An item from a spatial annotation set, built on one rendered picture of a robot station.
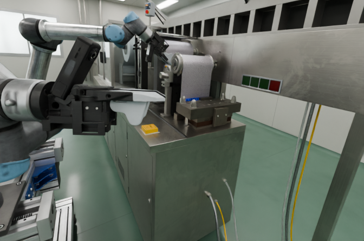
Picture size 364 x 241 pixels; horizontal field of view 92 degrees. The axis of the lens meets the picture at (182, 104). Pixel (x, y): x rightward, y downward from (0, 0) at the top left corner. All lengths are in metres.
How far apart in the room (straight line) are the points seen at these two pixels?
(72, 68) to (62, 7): 6.26
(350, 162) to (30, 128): 1.20
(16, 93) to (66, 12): 6.22
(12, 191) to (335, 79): 1.27
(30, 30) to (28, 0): 5.59
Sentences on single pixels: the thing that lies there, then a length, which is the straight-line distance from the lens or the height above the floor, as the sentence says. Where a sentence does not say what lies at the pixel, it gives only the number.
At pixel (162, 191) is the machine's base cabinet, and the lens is 1.02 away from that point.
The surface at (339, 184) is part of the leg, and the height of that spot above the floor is 0.75.
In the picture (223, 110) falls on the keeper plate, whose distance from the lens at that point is 1.08.
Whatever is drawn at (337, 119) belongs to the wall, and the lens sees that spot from 3.42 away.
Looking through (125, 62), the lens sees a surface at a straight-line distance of 2.03.
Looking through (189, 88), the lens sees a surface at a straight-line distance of 1.15.
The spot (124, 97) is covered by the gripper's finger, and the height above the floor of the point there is 1.24.
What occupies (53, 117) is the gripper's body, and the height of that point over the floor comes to 1.19.
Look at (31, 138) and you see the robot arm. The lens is 0.48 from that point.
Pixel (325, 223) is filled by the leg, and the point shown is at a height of 0.51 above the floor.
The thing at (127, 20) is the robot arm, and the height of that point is 1.46.
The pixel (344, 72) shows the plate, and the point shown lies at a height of 1.28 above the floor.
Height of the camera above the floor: 1.31
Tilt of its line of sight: 16 degrees down
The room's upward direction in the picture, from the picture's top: 3 degrees clockwise
